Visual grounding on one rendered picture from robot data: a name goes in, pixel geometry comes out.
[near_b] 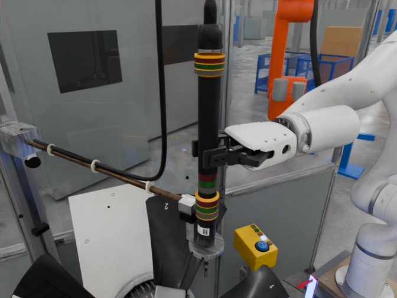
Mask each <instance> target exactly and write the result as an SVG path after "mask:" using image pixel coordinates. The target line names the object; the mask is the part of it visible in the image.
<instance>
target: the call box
mask: <svg viewBox="0 0 397 298"><path fill-rule="evenodd" d="M253 224H254V223H253ZM253 224H251V225H253ZM251 225H248V226H244V227H242V228H239V229H235V234H234V243H233V246H234V247H235V248H236V250H237V251H238V253H239V254H240V255H241V256H242V258H243V259H244V260H245V262H246V263H247V265H248V266H249V267H250V269H251V270H252V271H253V272H254V271H255V270H257V269H258V268H259V267H260V266H261V265H262V264H264V265H267V266H268V267H269V268H270V267H273V266H275V263H276V257H277V253H278V249H277V247H276V246H274V244H273V245H270V246H269V245H268V248H267V250H265V251H262V250H259V249H258V248H257V243H258V242H259V241H263V240H262V239H261V237H260V236H259V235H258V234H257V232H255V231H254V230H253V229H252V228H251V227H250V226H251ZM254 225H255V224H254ZM255 226H256V225H255ZM256 228H258V227H257V226H256ZM254 229H255V228H254ZM258 229H259V228H258ZM259 232H262V231H261V230H260V229H259ZM262 233H263V232H262ZM262 236H265V237H266V235H265V234H264V233H263V235H262ZM268 241H270V240H269V239H268V238H267V237H266V240H264V242H265V243H266V242H268Z"/></svg>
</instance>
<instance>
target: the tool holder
mask: <svg viewBox="0 0 397 298"><path fill-rule="evenodd" d="M188 197H190V198H192V199H195V197H194V196H190V195H185V196H184V197H183V198H182V199H181V200H180V201H178V210H179V211H180V213H179V216H180V219H181V220H182V221H185V222H186V234H187V240H189V250H190V252H191V254H192V255H194V256H195V257H197V258H199V259H202V260H212V259H215V258H217V257H218V256H220V255H221V254H222V252H223V250H224V240H223V238H222V236H221V235H220V234H218V233H217V232H216V234H215V236H214V245H213V246H212V247H210V248H203V247H201V246H200V245H199V235H198V233H197V216H196V212H195V209H194V207H193V206H194V204H191V203H188V202H186V199H187V198H188Z"/></svg>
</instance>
